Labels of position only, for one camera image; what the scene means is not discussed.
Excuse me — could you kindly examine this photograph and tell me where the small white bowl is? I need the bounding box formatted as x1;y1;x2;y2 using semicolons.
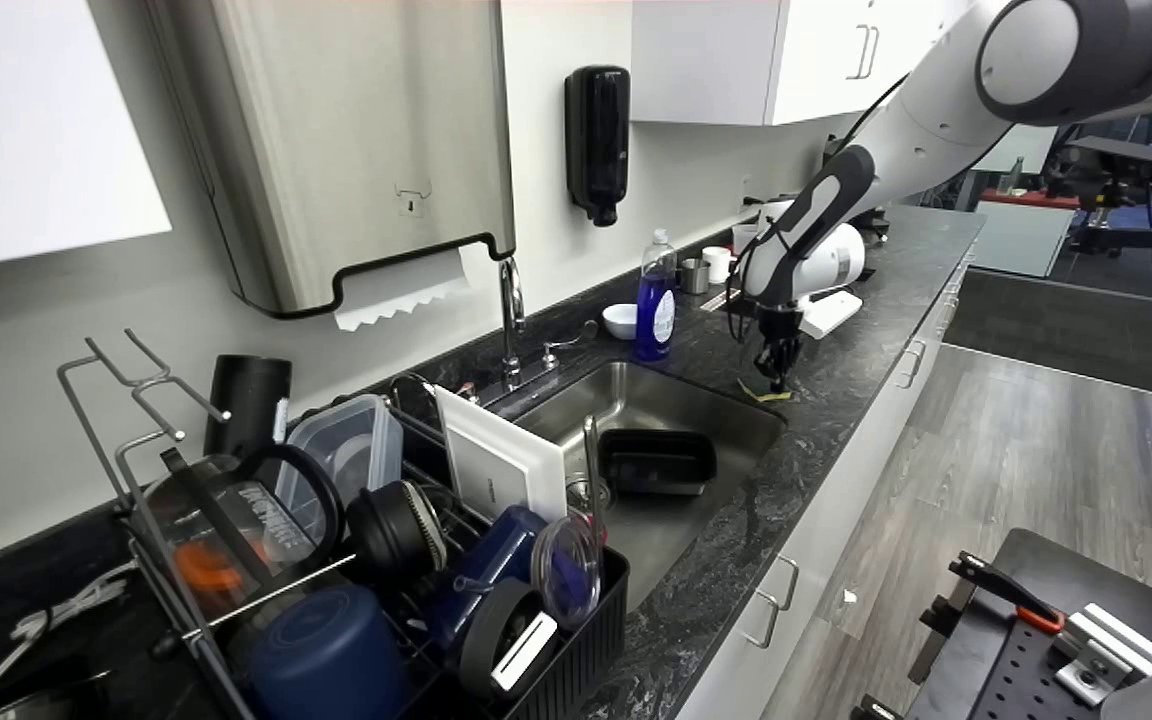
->
595;301;642;343

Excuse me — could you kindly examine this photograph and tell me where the steel drawer handle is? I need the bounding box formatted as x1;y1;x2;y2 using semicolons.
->
761;555;804;614
735;592;783;657

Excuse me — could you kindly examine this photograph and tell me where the white lower cabinet run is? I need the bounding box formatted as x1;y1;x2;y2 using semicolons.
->
671;242;984;720

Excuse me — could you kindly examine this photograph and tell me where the black cylindrical cup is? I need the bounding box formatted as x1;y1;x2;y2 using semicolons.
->
204;353;297;473

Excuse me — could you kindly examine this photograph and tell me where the dark blue plastic tub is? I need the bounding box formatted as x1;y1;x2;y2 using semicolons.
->
248;575;410;720

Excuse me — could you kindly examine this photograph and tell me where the steel paper towel dispenser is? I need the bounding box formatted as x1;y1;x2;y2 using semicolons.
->
153;0;521;320

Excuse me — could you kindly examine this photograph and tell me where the white paper towel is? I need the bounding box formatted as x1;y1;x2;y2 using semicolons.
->
331;240;486;335

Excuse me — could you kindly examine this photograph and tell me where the stainless steel sink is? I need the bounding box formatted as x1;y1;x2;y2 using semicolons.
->
468;355;792;614

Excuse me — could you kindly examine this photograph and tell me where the blue dish soap bottle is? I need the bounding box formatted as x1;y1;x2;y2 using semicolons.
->
631;228;682;363

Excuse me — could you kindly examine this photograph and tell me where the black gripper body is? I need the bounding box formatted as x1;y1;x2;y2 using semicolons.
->
748;301;808;353

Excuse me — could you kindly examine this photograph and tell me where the black coffee machine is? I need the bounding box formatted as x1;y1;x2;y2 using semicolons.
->
853;204;897;253

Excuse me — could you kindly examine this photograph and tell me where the small steel cup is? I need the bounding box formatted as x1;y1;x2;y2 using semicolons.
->
671;253;712;301

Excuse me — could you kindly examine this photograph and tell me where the black perforated platform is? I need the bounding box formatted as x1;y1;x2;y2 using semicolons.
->
853;525;1152;720

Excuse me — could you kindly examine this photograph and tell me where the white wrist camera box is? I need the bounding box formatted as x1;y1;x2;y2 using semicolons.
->
794;288;869;340

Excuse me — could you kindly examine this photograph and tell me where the black desk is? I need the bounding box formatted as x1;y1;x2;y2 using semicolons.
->
1049;123;1152;254

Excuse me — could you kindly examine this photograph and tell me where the chrome faucet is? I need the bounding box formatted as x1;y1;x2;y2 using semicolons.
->
473;253;602;413

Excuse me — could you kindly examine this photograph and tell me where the grey metal clamp bar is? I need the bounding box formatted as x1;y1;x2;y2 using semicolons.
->
902;592;984;692

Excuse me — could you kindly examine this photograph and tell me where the dark floor mat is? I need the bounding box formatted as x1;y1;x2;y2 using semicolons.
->
941;265;1152;404

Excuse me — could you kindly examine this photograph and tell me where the round purple tinted lid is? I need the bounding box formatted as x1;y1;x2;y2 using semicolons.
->
527;507;611;626

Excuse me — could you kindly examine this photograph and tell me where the black wall soap dispenser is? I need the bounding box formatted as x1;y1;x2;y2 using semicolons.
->
560;58;636;232

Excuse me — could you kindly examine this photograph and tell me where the green and yellow sponge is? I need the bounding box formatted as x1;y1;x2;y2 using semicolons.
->
732;375;799;407

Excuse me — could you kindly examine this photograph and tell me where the black plastic food tray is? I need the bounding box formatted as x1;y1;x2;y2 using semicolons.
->
593;423;720;507

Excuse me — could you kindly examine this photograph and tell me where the white cord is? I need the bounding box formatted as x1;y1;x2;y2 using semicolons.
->
0;555;140;714

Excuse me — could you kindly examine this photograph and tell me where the white upper cabinet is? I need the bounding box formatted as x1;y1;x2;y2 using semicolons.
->
0;0;176;277
629;0;978;132

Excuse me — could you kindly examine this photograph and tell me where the white square plate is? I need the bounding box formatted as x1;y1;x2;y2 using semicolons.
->
422;381;573;526

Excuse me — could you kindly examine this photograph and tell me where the black clamp orange trigger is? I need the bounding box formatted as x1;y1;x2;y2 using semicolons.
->
947;551;1072;639

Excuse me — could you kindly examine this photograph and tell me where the black dish rack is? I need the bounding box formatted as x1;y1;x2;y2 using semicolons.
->
120;382;631;720

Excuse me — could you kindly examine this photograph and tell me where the blue plastic container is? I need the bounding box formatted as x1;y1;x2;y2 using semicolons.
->
427;500;552;644

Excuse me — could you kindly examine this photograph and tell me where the metal wire rack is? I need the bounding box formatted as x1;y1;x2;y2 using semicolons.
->
50;323;241;537

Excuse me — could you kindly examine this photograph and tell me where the silver metal bracket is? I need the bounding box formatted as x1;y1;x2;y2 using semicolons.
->
1052;598;1152;713

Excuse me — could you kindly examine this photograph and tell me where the clear container dark rim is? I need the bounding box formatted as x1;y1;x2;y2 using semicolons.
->
282;390;408;537

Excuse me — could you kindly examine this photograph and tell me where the black round pot lid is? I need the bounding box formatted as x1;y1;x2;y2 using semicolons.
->
345;475;452;584

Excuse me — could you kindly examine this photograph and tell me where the clear jug black rim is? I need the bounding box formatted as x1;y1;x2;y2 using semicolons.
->
131;438;347;624

